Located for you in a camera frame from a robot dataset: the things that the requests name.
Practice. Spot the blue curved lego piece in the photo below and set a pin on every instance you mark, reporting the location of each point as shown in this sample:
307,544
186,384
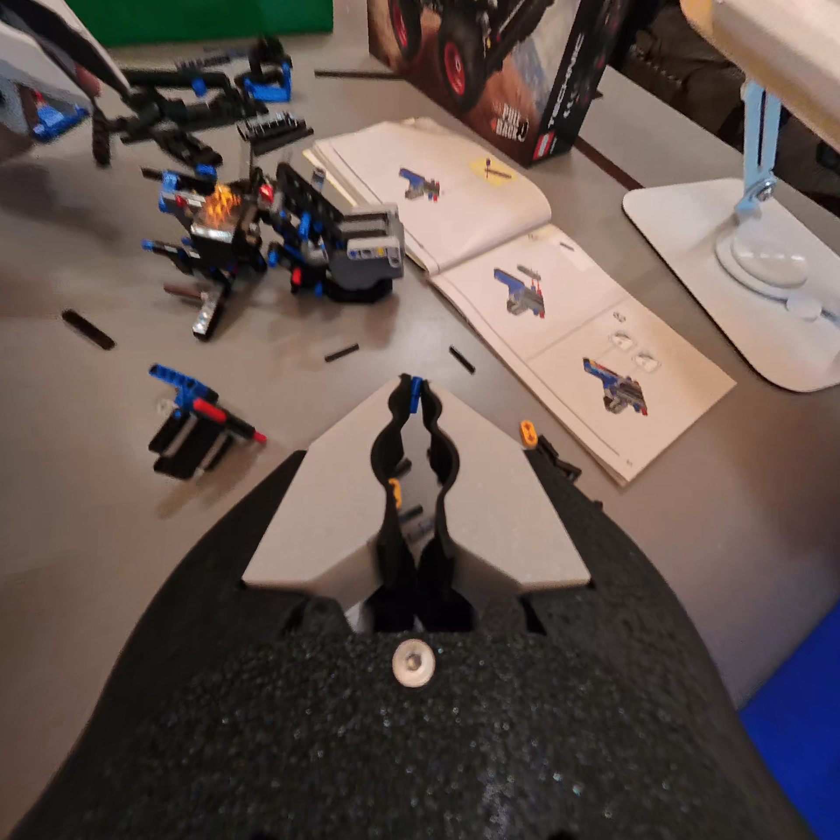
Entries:
269,88

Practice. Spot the pile of black lego pieces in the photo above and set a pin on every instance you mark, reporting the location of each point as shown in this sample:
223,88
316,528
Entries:
184,111

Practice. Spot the blue seat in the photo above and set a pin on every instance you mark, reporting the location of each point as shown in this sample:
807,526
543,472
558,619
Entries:
797,722

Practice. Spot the partly built lego vehicle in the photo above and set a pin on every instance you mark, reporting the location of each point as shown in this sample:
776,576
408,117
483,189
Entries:
289,249

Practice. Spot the blue long lego panel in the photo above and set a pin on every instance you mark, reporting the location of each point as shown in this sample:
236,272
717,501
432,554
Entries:
62,121

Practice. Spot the blue black lego sub-assembly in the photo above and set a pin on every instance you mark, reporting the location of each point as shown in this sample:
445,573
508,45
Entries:
190,433

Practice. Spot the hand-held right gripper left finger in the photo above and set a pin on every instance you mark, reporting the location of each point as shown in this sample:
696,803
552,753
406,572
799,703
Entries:
321,518

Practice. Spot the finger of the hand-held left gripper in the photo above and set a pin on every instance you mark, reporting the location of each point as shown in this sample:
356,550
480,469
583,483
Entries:
72,36
39,72

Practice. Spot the lego set box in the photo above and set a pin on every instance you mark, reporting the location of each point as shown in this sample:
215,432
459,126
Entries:
505,72

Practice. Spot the long black lego axle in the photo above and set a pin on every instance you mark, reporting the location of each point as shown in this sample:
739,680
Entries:
358,74

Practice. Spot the beige stand tray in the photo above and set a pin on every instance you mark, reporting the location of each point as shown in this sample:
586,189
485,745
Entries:
774,59

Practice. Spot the orange lego connector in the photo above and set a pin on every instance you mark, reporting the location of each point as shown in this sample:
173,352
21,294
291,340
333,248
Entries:
529,433

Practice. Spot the blue lego pin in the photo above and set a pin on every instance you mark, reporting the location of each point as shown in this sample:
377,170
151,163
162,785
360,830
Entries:
416,395

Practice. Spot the white desk stand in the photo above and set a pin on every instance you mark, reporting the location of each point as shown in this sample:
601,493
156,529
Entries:
709,262

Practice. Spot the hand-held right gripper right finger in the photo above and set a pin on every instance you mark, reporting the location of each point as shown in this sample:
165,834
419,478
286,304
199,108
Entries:
512,525

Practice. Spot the black angled lego piece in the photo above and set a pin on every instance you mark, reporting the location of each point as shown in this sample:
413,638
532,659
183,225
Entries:
558,459

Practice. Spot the short black lego beam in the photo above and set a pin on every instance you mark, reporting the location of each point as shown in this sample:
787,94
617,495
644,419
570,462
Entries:
88,329

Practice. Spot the lego instruction booklet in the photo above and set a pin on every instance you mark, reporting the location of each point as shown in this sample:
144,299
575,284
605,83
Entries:
485,229

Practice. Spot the green plastic bin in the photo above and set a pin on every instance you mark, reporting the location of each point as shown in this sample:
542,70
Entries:
210,19

